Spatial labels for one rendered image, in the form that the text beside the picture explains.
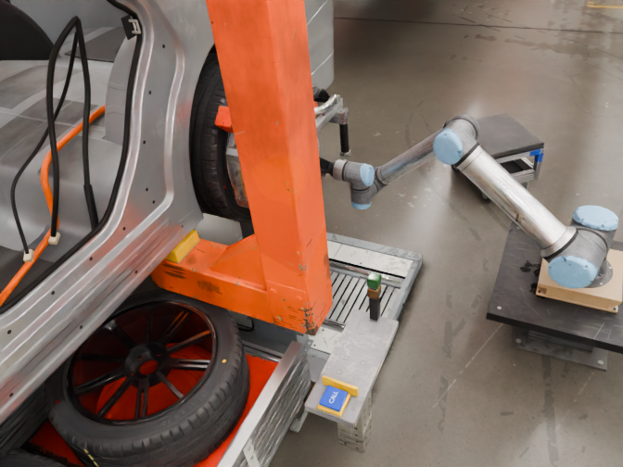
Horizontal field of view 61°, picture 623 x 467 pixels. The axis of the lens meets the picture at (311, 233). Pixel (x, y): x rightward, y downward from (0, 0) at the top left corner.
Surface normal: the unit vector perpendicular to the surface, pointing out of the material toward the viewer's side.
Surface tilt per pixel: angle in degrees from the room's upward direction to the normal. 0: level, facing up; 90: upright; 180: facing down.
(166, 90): 90
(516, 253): 0
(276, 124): 90
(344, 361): 0
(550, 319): 0
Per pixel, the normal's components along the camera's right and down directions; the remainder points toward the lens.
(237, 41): -0.43, 0.61
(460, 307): -0.09, -0.76
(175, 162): 0.90, 0.21
